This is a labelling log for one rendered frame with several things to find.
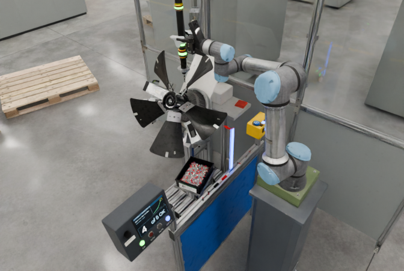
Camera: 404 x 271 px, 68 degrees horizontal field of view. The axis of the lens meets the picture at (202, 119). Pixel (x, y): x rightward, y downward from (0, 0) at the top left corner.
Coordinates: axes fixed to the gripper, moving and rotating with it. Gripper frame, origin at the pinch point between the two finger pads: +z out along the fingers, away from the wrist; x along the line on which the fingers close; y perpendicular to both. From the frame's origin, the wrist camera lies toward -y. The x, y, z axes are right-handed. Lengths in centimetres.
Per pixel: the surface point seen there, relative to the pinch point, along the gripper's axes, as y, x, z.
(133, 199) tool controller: 42, -68, -35
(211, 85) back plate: 47, 29, 0
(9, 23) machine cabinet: 137, 82, 543
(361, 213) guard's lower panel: 141, 70, -111
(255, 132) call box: 63, 21, -41
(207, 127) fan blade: 50, -5, -23
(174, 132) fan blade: 62, -11, -1
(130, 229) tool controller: 45, -78, -43
